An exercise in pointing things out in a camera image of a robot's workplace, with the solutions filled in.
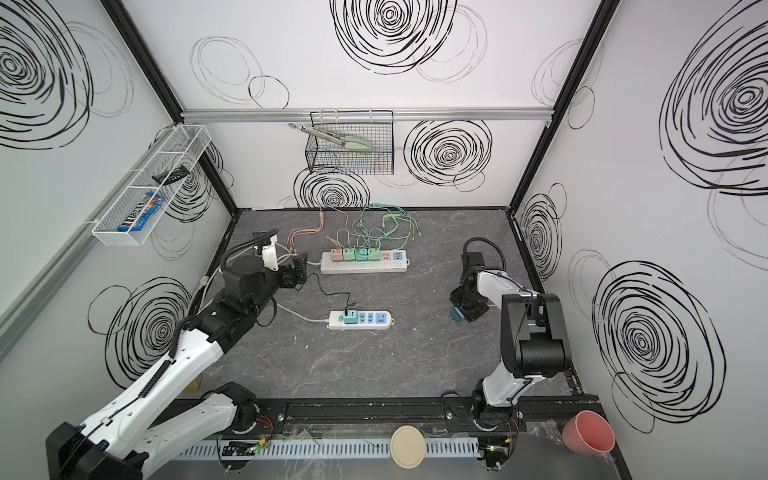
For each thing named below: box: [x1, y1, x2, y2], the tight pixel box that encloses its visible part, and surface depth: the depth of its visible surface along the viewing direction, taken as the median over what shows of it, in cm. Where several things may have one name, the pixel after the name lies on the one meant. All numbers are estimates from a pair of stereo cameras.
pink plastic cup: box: [562, 410, 616, 455], surface depth 65 cm
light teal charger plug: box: [344, 310, 359, 325], surface depth 86 cm
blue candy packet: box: [117, 192, 166, 231], surface depth 72 cm
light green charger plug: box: [343, 248, 356, 261], surface depth 101 cm
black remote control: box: [151, 165, 190, 185], surface depth 82 cm
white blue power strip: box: [327, 310, 395, 330], surface depth 90 cm
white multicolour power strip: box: [320, 250, 410, 275], surface depth 102 cm
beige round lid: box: [390, 425, 425, 470], surface depth 66 cm
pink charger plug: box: [330, 248, 343, 262], surface depth 101 cm
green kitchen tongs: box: [288, 123, 373, 151], surface depth 93 cm
